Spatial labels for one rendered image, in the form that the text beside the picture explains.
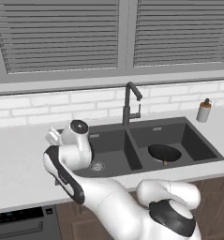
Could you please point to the grey window blind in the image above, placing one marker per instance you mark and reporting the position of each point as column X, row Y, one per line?
column 60, row 34
column 182, row 31

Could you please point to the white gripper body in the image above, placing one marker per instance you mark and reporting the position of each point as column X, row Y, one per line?
column 53, row 137

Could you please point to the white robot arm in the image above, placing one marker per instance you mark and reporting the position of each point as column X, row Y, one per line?
column 116, row 206

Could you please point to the brown cupboard door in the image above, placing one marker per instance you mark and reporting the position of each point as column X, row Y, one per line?
column 76, row 223

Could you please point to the dark grey double sink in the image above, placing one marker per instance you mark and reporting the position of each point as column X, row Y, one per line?
column 116, row 150

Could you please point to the black pan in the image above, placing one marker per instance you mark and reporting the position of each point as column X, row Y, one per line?
column 165, row 153

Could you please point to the white soap dispenser bottle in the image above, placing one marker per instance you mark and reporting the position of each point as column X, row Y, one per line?
column 203, row 112

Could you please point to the black sink tap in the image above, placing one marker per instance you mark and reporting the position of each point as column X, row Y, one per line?
column 126, row 106

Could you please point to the dark grey dishwasher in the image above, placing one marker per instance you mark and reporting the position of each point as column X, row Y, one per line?
column 22, row 218

